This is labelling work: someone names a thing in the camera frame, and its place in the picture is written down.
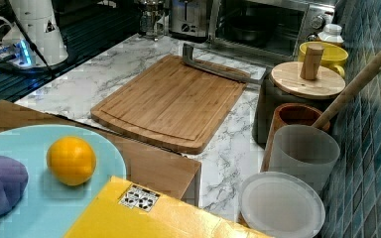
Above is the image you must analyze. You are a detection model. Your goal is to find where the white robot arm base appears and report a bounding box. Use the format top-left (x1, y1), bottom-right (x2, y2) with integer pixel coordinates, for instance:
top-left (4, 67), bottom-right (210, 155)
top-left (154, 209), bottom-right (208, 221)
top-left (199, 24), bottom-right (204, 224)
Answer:
top-left (3, 0), bottom-right (68, 69)

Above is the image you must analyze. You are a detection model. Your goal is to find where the silver toaster oven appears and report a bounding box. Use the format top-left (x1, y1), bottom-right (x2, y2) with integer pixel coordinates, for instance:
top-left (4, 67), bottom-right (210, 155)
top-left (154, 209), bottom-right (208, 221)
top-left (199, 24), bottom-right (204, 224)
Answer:
top-left (207, 0), bottom-right (336, 65)

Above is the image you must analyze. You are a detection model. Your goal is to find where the bamboo cutting board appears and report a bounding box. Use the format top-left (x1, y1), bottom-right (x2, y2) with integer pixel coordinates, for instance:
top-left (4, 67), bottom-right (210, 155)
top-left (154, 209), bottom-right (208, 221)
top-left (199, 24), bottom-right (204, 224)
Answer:
top-left (90, 55), bottom-right (246, 155)

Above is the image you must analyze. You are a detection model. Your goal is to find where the wooden utensil holder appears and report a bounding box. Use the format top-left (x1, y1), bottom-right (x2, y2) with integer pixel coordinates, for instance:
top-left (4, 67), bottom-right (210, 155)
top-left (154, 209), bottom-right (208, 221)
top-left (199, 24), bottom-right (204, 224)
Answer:
top-left (260, 103), bottom-right (322, 172)

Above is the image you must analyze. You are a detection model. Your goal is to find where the silver toaster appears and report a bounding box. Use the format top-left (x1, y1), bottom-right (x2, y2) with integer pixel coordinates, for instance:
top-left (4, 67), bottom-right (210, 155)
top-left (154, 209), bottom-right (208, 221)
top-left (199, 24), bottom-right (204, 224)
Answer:
top-left (169, 0), bottom-right (212, 42)

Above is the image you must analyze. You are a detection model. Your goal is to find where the glass french press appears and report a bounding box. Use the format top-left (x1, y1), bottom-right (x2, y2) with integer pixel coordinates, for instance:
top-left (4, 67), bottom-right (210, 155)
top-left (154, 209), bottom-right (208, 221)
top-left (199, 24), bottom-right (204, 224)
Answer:
top-left (138, 0), bottom-right (165, 42)

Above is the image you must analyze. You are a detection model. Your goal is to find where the frosted plastic cup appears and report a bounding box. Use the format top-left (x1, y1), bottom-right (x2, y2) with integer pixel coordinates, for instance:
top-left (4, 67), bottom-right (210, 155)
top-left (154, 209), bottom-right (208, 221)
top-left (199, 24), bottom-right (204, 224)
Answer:
top-left (269, 125), bottom-right (340, 193)

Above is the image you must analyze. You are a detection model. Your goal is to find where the yellow cardboard box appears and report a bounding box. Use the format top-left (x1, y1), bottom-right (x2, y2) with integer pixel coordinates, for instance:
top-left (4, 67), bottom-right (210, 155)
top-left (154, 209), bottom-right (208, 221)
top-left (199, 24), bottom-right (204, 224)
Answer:
top-left (63, 177), bottom-right (270, 238)

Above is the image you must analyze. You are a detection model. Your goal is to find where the dark canister with wooden lid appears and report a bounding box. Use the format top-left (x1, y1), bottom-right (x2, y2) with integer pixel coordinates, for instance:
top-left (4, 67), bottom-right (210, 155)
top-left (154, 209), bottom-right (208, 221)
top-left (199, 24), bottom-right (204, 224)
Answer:
top-left (252, 60), bottom-right (345, 145)

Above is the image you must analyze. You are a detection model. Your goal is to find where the orange fruit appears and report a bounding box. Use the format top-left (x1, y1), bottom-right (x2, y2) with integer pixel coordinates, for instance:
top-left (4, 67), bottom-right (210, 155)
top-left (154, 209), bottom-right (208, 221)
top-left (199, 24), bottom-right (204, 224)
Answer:
top-left (46, 136), bottom-right (96, 186)

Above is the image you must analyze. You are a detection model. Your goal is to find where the light blue plate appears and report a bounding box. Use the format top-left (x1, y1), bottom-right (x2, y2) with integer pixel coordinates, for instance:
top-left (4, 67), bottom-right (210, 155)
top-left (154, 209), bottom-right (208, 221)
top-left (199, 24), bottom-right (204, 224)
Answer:
top-left (0, 124), bottom-right (127, 238)

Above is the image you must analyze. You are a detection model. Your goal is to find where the yellow mug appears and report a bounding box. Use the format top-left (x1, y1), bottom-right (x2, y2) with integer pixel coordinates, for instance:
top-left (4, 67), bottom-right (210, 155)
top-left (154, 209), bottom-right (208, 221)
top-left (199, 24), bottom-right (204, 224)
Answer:
top-left (298, 42), bottom-right (348, 78)

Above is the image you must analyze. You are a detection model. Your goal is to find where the white lidded jar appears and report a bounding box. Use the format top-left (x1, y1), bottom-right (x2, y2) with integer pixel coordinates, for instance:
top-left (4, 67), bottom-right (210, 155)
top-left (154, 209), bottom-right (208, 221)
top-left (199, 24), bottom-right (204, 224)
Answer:
top-left (317, 24), bottom-right (344, 46)

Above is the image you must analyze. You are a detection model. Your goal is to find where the purple plush toy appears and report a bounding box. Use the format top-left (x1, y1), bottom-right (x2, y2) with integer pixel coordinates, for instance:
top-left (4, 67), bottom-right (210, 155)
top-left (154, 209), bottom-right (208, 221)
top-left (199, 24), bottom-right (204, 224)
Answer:
top-left (0, 156), bottom-right (29, 216)

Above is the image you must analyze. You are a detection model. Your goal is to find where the wooden pestle handle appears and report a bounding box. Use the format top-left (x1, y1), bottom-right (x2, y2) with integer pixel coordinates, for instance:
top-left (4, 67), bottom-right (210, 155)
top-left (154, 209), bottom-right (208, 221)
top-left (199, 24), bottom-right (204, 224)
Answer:
top-left (313, 51), bottom-right (381, 129)

